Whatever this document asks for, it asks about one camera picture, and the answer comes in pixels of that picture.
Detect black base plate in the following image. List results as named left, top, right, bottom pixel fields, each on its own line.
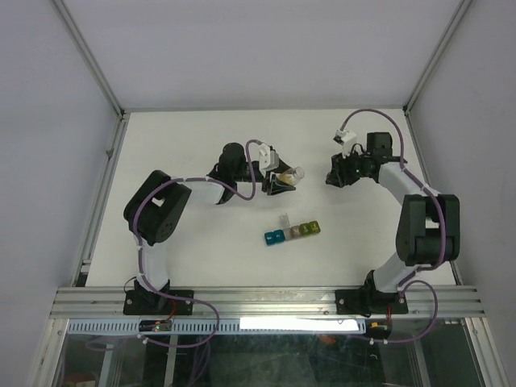
left=335, top=288, right=408, bottom=317
left=123, top=289, right=193, bottom=316

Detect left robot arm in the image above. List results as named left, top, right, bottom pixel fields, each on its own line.
left=123, top=139, right=305, bottom=315

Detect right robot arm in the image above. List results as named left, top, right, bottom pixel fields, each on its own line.
left=326, top=131, right=460, bottom=317

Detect clear bottle yellow capsules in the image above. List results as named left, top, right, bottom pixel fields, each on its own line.
left=277, top=167, right=305, bottom=186

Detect aluminium frame post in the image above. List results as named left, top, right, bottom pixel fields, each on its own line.
left=403, top=0, right=474, bottom=116
left=51, top=0, right=124, bottom=116

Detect right aluminium frame post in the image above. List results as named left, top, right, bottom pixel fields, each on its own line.
left=403, top=0, right=474, bottom=116

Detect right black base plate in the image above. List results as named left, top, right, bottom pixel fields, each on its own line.
left=335, top=288, right=408, bottom=317

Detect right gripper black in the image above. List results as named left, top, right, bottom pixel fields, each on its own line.
left=325, top=146, right=371, bottom=187

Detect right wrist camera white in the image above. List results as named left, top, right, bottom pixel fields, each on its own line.
left=334, top=129, right=357, bottom=157

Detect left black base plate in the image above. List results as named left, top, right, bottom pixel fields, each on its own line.
left=123, top=289, right=193, bottom=316

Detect white slotted cable duct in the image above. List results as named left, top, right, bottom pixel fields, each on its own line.
left=68, top=317, right=366, bottom=336

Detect weekly pill organizer strip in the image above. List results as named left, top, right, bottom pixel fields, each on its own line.
left=264, top=213, right=321, bottom=246

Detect left aluminium frame post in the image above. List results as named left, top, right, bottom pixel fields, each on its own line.
left=51, top=0, right=124, bottom=116

